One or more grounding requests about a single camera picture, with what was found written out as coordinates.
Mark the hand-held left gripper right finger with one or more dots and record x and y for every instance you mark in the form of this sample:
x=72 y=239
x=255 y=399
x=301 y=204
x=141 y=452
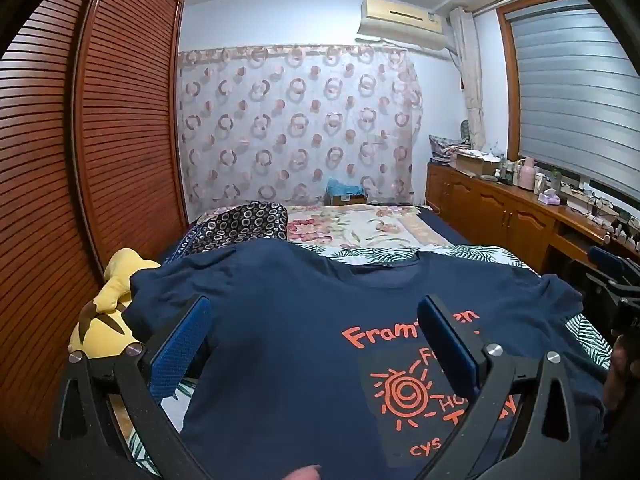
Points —
x=450 y=345

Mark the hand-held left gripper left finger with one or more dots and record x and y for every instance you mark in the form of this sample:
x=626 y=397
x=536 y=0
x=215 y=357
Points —
x=180 y=350

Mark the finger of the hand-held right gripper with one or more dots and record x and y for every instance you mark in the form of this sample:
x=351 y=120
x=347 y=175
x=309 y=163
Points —
x=607 y=262

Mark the navy printed t-shirt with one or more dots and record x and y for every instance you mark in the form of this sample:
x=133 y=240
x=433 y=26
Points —
x=280 y=335

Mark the person's right hand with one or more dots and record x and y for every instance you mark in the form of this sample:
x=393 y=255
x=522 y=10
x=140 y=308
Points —
x=621 y=360

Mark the person's left hand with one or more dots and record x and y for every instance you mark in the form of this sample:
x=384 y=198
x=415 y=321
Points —
x=305 y=474

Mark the yellow plush toy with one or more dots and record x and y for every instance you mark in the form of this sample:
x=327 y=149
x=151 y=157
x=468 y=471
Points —
x=112 y=310

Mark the pink tissue pack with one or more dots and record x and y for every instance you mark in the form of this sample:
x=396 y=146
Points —
x=551 y=197

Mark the leaf print sheet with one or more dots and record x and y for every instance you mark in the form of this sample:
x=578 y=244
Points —
x=390 y=255

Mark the pink jug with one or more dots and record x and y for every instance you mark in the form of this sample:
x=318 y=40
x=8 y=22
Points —
x=527 y=176

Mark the wooden cabinet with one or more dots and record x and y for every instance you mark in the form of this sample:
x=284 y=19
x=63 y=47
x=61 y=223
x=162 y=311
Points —
x=500 y=210

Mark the navy bed sheet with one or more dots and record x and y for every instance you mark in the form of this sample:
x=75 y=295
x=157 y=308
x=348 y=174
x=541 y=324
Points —
x=445 y=225

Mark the dark circle patterned pillow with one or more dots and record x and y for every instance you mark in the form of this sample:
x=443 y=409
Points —
x=240 y=227

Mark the floral blanket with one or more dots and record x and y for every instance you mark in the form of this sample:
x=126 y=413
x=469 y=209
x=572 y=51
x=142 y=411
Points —
x=350 y=225

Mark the grey window blind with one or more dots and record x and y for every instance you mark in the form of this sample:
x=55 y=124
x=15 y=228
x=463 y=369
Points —
x=575 y=100

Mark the cardboard box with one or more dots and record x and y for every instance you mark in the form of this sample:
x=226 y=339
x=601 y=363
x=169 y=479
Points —
x=472 y=164

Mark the blue plastic bag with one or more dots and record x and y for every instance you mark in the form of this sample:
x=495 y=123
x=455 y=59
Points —
x=345 y=189

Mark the folded patterned cloth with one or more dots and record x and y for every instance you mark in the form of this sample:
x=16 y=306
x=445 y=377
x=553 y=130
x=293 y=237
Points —
x=445 y=146

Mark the wooden louvered wardrobe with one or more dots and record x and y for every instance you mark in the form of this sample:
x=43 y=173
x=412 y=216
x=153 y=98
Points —
x=125 y=135

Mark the beige lace curtain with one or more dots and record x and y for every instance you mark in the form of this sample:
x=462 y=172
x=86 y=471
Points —
x=470 y=85

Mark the circle patterned curtain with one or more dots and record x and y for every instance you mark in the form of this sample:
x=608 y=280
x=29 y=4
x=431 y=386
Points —
x=300 y=125

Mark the beige air conditioner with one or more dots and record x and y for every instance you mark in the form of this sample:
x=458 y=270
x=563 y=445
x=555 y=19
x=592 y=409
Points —
x=400 y=17

